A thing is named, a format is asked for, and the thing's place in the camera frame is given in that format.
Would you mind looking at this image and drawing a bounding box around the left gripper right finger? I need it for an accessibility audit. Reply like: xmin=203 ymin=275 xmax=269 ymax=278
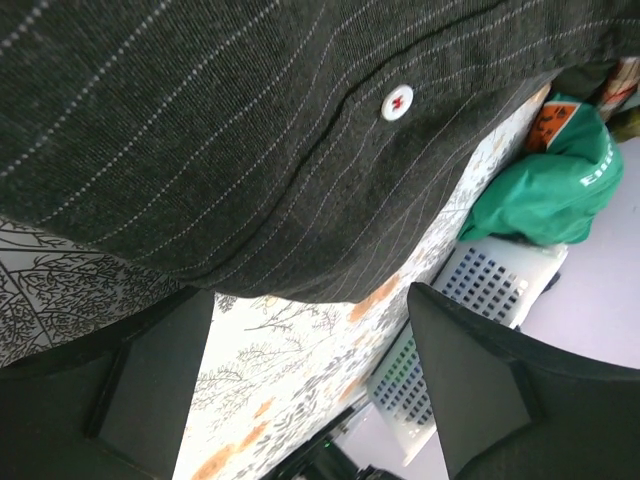
xmin=407 ymin=283 xmax=639 ymax=479

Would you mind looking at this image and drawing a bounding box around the floral table mat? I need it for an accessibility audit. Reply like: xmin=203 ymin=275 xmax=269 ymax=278
xmin=1 ymin=92 xmax=544 ymax=479

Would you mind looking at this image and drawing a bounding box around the green folded shirt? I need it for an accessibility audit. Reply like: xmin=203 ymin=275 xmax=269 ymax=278
xmin=458 ymin=94 xmax=624 ymax=246

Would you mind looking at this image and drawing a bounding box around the light grey laundry basket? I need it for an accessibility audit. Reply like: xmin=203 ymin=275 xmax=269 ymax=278
xmin=364 ymin=234 xmax=571 ymax=469

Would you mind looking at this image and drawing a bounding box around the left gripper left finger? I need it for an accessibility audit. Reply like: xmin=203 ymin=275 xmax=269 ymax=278
xmin=1 ymin=288 xmax=214 ymax=479

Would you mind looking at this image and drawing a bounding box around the black pinstriped long sleeve shirt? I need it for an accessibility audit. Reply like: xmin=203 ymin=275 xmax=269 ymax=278
xmin=1 ymin=1 xmax=639 ymax=302

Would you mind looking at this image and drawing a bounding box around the plaid folded shirt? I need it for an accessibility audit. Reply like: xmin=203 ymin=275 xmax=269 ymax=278
xmin=524 ymin=54 xmax=640 ymax=154

